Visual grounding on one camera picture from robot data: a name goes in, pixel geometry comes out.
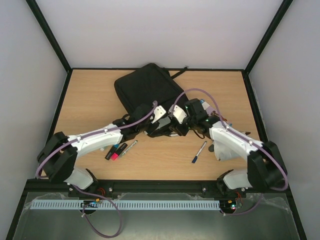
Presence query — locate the black student backpack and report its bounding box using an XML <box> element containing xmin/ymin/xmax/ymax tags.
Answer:
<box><xmin>114</xmin><ymin>63</ymin><xmax>186</xmax><ymax>117</ymax></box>

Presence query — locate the dog picture book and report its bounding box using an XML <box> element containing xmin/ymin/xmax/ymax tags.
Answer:
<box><xmin>200</xmin><ymin>99</ymin><xmax>232</xmax><ymax>127</ymax></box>

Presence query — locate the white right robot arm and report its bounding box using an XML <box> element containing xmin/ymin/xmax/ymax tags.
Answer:
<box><xmin>169</xmin><ymin>98</ymin><xmax>289</xmax><ymax>196</ymax></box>

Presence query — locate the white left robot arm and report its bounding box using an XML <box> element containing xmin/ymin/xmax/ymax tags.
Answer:
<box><xmin>35</xmin><ymin>101</ymin><xmax>172</xmax><ymax>190</ymax></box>

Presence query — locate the black marker pen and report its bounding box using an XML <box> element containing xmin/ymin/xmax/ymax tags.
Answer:
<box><xmin>104</xmin><ymin>143</ymin><xmax>128</xmax><ymax>160</ymax></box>

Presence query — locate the blue highlighter marker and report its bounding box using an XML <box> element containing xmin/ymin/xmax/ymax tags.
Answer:
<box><xmin>109</xmin><ymin>144</ymin><xmax>119</xmax><ymax>155</ymax></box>

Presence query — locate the grey white pen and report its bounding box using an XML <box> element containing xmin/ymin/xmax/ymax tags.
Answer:
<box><xmin>119</xmin><ymin>140</ymin><xmax>138</xmax><ymax>158</ymax></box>

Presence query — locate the pink highlighter marker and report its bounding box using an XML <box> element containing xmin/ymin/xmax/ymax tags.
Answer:
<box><xmin>110</xmin><ymin>153</ymin><xmax>119</xmax><ymax>161</ymax></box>

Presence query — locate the blue capped white pen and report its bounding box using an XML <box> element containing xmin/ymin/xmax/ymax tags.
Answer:
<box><xmin>191</xmin><ymin>141</ymin><xmax>207</xmax><ymax>164</ymax></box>

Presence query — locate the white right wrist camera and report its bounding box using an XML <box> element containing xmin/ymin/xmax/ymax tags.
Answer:
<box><xmin>169</xmin><ymin>104</ymin><xmax>187</xmax><ymax>125</ymax></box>

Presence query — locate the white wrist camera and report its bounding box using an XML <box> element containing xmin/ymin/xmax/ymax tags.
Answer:
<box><xmin>150</xmin><ymin>105</ymin><xmax>167</xmax><ymax>124</ymax></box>
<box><xmin>169</xmin><ymin>104</ymin><xmax>187</xmax><ymax>125</ymax></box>

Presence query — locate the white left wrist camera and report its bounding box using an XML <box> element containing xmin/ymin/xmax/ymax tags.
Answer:
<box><xmin>150</xmin><ymin>105</ymin><xmax>167</xmax><ymax>124</ymax></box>

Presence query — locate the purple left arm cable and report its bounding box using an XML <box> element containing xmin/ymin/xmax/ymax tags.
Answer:
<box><xmin>35</xmin><ymin>100</ymin><xmax>159</xmax><ymax>238</ymax></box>

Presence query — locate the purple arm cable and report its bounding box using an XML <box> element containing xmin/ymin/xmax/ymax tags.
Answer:
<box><xmin>35</xmin><ymin>100</ymin><xmax>159</xmax><ymax>238</ymax></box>
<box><xmin>169</xmin><ymin>87</ymin><xmax>289</xmax><ymax>217</ymax></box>

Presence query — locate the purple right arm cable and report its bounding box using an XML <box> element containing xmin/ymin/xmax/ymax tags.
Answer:
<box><xmin>169</xmin><ymin>87</ymin><xmax>289</xmax><ymax>217</ymax></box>

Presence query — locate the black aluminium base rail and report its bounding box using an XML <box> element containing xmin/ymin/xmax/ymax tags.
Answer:
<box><xmin>24</xmin><ymin>178</ymin><xmax>253</xmax><ymax>198</ymax></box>

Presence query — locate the light blue slotted cable duct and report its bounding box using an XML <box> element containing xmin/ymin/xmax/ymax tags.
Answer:
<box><xmin>30</xmin><ymin>199</ymin><xmax>221</xmax><ymax>211</ymax></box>

